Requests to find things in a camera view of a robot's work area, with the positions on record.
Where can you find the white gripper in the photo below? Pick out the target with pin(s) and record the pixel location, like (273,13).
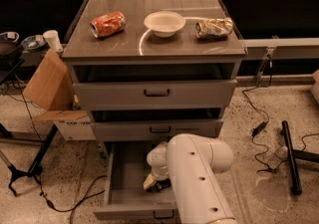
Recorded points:
(159,171)

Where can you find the black rxbar chocolate wrapper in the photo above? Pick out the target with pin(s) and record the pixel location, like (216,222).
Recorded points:
(161,185)

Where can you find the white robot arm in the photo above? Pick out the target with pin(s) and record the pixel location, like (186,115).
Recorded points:
(190,162)

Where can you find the grey open bottom drawer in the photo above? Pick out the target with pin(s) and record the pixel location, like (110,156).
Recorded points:
(124,196)

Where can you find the grey middle drawer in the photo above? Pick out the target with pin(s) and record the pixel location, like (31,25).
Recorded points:
(155,130)

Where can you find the grey top drawer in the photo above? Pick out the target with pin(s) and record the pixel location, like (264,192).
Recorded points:
(160,95)

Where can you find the grey drawer cabinet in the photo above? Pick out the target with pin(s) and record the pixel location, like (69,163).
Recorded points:
(137,55)

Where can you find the clear plastic bottle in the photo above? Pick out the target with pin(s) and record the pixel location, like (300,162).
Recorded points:
(279,155)

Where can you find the brown cardboard box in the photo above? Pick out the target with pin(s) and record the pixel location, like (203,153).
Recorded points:
(51,88)

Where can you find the white paper bowl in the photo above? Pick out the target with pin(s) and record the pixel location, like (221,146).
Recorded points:
(164,24)

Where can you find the crushed orange soda can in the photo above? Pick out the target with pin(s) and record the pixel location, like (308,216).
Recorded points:
(108,24)

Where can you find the crushed gold soda can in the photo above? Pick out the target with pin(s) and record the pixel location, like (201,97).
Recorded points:
(213,28)

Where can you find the white paper cup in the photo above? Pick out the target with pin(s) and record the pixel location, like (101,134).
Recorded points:
(52,38)

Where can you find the blue bowl on shelf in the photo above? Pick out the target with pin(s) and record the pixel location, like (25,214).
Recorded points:
(34,43)

